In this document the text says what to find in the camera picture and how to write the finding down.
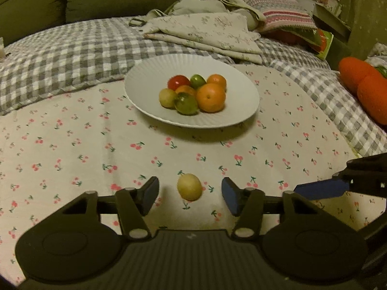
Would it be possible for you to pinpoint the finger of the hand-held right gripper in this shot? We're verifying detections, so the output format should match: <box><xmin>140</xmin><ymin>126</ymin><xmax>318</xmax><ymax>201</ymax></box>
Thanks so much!
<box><xmin>295</xmin><ymin>154</ymin><xmax>387</xmax><ymax>200</ymax></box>

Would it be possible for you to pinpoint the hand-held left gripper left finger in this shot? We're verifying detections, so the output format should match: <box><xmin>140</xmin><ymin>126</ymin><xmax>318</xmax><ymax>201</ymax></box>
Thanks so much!
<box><xmin>62</xmin><ymin>176</ymin><xmax>160</xmax><ymax>240</ymax></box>

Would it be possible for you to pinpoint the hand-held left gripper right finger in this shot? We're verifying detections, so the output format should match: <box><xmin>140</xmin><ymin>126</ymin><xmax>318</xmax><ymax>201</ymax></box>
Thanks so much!
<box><xmin>222</xmin><ymin>178</ymin><xmax>321</xmax><ymax>239</ymax></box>

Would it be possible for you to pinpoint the pale yellow jujube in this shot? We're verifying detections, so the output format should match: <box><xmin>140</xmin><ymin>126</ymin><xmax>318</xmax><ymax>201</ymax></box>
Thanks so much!
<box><xmin>159</xmin><ymin>88</ymin><xmax>178</xmax><ymax>109</ymax></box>
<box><xmin>177</xmin><ymin>173</ymin><xmax>202</xmax><ymax>201</ymax></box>

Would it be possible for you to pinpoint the green lime front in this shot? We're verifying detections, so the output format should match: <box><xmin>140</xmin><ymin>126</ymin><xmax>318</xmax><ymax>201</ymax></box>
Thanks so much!
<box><xmin>174</xmin><ymin>93</ymin><xmax>199</xmax><ymax>115</ymax></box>

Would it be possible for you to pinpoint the green lime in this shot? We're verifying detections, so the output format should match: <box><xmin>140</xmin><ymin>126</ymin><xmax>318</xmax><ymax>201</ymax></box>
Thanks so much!
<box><xmin>190</xmin><ymin>74</ymin><xmax>207</xmax><ymax>89</ymax></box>
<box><xmin>174</xmin><ymin>93</ymin><xmax>199</xmax><ymax>115</ymax></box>

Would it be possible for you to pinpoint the white ribbed plate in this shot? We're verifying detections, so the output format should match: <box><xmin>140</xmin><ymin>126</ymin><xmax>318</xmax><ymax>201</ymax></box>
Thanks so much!
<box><xmin>124</xmin><ymin>54</ymin><xmax>260</xmax><ymax>128</ymax></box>

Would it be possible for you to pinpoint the large orange tangerine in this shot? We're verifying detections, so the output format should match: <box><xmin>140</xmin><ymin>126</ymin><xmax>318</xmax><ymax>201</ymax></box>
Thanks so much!
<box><xmin>195</xmin><ymin>83</ymin><xmax>226</xmax><ymax>113</ymax></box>

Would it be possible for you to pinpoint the small orange tangerine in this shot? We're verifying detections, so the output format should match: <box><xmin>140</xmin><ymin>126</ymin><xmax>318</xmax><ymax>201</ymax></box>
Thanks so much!
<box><xmin>206</xmin><ymin>74</ymin><xmax>227</xmax><ymax>93</ymax></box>
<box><xmin>175</xmin><ymin>85</ymin><xmax>197</xmax><ymax>97</ymax></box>

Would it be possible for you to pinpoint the red tomato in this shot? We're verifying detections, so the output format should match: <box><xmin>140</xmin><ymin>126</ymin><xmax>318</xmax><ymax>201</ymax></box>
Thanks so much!
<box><xmin>168</xmin><ymin>75</ymin><xmax>191</xmax><ymax>91</ymax></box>

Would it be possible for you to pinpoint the green lime back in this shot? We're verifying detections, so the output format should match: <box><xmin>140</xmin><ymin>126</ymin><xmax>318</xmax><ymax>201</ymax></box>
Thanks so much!
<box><xmin>190</xmin><ymin>74</ymin><xmax>207</xmax><ymax>89</ymax></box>

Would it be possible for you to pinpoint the cherry print cloth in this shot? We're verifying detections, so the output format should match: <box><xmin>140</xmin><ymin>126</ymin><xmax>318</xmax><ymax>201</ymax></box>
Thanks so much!
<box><xmin>0</xmin><ymin>63</ymin><xmax>375</xmax><ymax>284</ymax></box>

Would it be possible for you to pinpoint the orange plush toy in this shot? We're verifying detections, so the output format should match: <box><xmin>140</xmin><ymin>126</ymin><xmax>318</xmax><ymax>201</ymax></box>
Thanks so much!
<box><xmin>338</xmin><ymin>56</ymin><xmax>387</xmax><ymax>124</ymax></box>

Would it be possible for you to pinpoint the green and orange packet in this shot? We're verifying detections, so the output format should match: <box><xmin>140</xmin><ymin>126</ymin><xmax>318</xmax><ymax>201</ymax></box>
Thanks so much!
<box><xmin>308</xmin><ymin>29</ymin><xmax>334</xmax><ymax>61</ymax></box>

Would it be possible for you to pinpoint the red cloth item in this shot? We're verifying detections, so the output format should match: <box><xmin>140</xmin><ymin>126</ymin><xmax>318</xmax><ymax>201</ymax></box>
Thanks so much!
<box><xmin>266</xmin><ymin>29</ymin><xmax>306</xmax><ymax>45</ymax></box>

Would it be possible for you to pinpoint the folded floral cloth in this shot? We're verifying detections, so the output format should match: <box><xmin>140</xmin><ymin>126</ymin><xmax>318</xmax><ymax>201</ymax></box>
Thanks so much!
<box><xmin>142</xmin><ymin>12</ymin><xmax>263</xmax><ymax>65</ymax></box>

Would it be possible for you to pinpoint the grey checked blanket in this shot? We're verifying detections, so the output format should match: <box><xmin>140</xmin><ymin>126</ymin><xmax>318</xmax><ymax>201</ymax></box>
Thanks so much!
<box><xmin>0</xmin><ymin>16</ymin><xmax>387</xmax><ymax>158</ymax></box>

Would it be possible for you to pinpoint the green dotted fabric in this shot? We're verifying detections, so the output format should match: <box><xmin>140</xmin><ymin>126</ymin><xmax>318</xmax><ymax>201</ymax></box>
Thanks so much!
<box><xmin>342</xmin><ymin>0</ymin><xmax>387</xmax><ymax>67</ymax></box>

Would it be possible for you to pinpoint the striped patterned pillow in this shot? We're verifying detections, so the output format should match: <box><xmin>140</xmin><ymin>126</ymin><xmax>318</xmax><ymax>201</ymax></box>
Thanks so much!
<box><xmin>219</xmin><ymin>0</ymin><xmax>318</xmax><ymax>34</ymax></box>

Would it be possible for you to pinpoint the beige canvas bag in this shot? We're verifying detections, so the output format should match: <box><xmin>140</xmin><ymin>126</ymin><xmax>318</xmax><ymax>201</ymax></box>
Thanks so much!
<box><xmin>130</xmin><ymin>0</ymin><xmax>267</xmax><ymax>32</ymax></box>

